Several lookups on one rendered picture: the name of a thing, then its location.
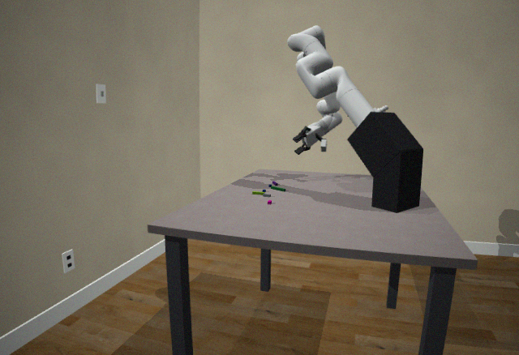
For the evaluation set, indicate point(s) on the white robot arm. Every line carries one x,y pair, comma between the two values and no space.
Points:
325,81

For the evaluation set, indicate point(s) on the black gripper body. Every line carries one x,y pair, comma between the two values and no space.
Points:
316,128

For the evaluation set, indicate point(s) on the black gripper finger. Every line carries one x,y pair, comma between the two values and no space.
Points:
301,134
302,149

